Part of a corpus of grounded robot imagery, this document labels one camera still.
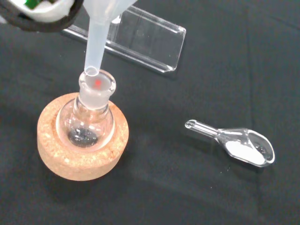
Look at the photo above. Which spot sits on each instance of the glass weighing funnel with powder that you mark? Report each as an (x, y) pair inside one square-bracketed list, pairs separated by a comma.
[(243, 147)]

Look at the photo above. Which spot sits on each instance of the black cloth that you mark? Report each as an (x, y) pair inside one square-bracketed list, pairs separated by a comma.
[(187, 199)]

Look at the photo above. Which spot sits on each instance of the clear acrylic funnel stand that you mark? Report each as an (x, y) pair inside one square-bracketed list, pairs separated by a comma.
[(150, 44)]

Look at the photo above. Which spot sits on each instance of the glass round-bottom flask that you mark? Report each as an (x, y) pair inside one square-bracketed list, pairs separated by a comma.
[(93, 117)]

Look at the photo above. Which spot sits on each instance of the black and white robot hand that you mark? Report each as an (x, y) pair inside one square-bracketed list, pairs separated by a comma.
[(47, 14)]

